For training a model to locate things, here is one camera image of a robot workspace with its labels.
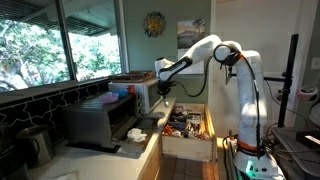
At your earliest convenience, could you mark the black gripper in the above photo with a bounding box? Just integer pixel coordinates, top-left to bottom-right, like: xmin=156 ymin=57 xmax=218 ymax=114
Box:
xmin=156 ymin=79 xmax=175 ymax=103

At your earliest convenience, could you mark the person grey sleeve forearm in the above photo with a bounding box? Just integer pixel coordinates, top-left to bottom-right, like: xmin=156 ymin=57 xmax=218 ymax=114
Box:
xmin=307 ymin=99 xmax=320 ymax=128

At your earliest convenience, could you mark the clear plastic drawer organizer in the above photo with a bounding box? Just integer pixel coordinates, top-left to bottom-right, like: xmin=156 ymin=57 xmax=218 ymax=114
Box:
xmin=162 ymin=105 xmax=210 ymax=141

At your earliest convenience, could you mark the open wooden drawer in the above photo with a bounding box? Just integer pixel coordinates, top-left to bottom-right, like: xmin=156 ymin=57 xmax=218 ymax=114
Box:
xmin=160 ymin=102 xmax=219 ymax=163

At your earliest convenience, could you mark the white microwave oven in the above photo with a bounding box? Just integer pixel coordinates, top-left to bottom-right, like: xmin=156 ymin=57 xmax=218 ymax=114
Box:
xmin=107 ymin=76 xmax=166 ymax=115

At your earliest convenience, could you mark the red cup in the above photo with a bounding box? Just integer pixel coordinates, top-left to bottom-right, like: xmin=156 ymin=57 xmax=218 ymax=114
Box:
xmin=126 ymin=84 xmax=137 ymax=95

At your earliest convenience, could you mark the wooden tray with items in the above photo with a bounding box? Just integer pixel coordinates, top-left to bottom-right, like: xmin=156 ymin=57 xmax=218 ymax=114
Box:
xmin=108 ymin=69 xmax=158 ymax=84

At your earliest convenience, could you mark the blue bowl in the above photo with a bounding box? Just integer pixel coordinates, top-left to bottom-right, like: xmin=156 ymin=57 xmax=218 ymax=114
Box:
xmin=113 ymin=87 xmax=130 ymax=99

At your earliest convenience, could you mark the crumpled white paper towel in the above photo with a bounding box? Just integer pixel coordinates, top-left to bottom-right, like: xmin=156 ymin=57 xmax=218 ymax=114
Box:
xmin=126 ymin=127 xmax=148 ymax=143

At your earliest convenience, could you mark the purple bowl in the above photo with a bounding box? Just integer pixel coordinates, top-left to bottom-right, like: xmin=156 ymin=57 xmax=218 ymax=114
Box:
xmin=98 ymin=91 xmax=120 ymax=105

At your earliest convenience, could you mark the black silver toaster oven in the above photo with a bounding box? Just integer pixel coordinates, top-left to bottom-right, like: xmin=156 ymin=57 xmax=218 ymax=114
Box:
xmin=61 ymin=93 xmax=161 ymax=152

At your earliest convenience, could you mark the black vertical stand pole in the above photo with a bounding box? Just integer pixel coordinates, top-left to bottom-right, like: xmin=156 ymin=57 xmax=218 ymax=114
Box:
xmin=277 ymin=33 xmax=300 ymax=129

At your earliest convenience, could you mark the large kitchen window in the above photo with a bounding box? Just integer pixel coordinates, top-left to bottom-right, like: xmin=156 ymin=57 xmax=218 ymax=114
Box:
xmin=0 ymin=0 xmax=129 ymax=95

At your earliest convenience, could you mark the dark metal kettle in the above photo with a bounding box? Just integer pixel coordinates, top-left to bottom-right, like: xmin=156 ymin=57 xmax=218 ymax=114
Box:
xmin=15 ymin=124 xmax=57 ymax=168

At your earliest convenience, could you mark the grey side table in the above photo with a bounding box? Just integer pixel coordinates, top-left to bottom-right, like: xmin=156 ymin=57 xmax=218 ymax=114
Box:
xmin=271 ymin=126 xmax=320 ymax=180

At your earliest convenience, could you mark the white handheld controller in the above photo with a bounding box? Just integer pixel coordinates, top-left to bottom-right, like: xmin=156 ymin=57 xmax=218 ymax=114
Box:
xmin=296 ymin=84 xmax=320 ymax=102

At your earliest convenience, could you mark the black box with label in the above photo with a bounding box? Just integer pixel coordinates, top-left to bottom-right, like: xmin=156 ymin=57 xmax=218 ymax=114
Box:
xmin=295 ymin=129 xmax=320 ymax=150

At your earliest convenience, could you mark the wall calendar with landscape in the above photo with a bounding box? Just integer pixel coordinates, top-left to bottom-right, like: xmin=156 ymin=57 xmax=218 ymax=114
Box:
xmin=176 ymin=18 xmax=206 ymax=75

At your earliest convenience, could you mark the sun wall decoration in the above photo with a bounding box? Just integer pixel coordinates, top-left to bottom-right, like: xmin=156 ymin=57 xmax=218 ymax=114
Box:
xmin=142 ymin=11 xmax=167 ymax=39

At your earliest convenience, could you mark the white light switch plate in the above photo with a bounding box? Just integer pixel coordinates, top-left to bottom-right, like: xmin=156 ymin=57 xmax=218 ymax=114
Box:
xmin=310 ymin=56 xmax=320 ymax=71

